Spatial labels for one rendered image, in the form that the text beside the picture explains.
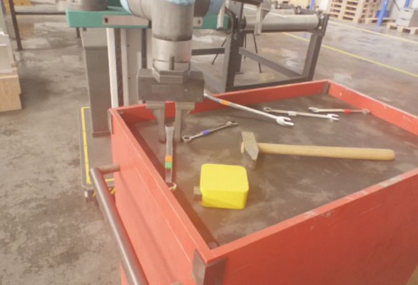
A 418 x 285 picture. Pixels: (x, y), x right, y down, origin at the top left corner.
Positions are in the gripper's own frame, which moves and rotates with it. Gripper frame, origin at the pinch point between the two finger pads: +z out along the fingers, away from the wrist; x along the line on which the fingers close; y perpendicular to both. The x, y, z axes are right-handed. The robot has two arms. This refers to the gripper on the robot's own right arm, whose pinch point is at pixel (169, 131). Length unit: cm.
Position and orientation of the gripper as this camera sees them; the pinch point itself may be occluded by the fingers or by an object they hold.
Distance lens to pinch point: 69.3
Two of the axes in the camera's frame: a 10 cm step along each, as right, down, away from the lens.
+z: -0.8, 8.8, 4.6
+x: -9.9, -0.3, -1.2
